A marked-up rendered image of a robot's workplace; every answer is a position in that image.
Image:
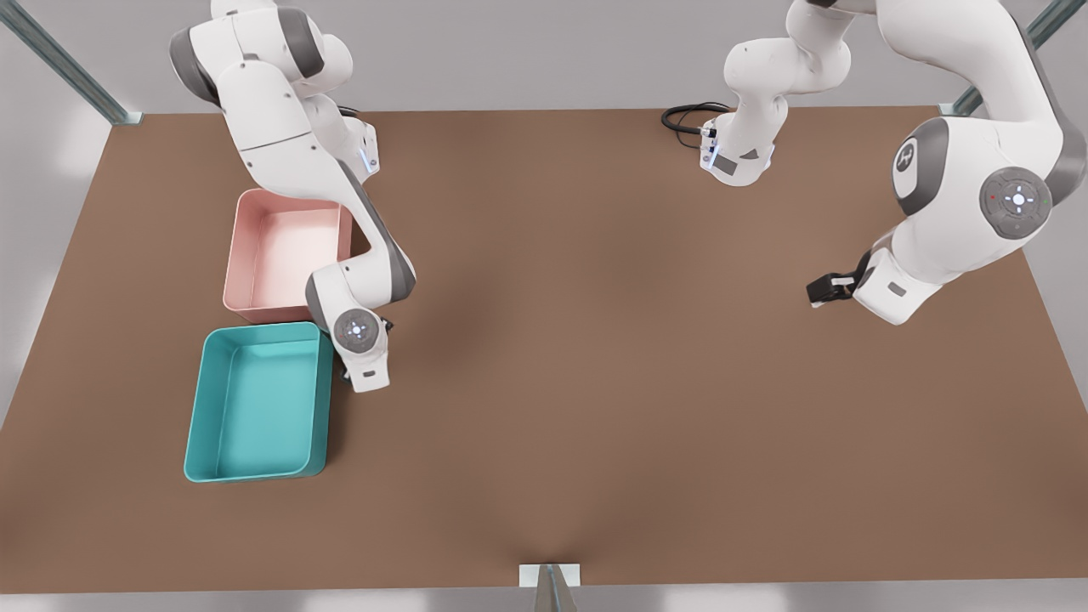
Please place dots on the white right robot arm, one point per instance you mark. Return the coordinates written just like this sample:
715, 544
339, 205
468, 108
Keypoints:
280, 127

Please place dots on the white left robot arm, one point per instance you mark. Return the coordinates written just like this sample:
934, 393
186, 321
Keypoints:
960, 170

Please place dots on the teal rectangular tray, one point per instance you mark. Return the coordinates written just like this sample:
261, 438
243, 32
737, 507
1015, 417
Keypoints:
255, 408

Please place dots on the pink rectangular tray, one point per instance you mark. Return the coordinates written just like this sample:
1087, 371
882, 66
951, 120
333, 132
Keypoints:
285, 255

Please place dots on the silver frame post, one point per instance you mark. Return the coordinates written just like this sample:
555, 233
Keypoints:
551, 582
1011, 59
68, 72

